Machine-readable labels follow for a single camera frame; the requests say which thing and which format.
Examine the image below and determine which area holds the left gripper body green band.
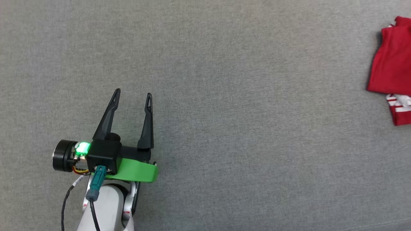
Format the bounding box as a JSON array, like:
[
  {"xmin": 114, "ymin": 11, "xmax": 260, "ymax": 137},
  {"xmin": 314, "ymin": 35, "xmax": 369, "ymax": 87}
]
[{"xmin": 52, "ymin": 140, "xmax": 159, "ymax": 184}]

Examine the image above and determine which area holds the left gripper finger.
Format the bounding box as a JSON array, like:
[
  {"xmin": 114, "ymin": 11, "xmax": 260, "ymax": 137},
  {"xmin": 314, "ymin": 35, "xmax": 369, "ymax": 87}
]
[
  {"xmin": 137, "ymin": 93, "xmax": 154, "ymax": 151},
  {"xmin": 92, "ymin": 88, "xmax": 121, "ymax": 141}
]

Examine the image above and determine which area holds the thin black labelled cable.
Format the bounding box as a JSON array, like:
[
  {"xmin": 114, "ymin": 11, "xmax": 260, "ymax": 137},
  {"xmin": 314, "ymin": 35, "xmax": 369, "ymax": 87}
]
[{"xmin": 61, "ymin": 175, "xmax": 91, "ymax": 231}]

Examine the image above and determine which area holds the red basketball jersey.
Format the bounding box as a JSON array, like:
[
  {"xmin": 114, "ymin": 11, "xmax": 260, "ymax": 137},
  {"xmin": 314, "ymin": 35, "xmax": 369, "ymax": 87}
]
[{"xmin": 367, "ymin": 15, "xmax": 411, "ymax": 126}]

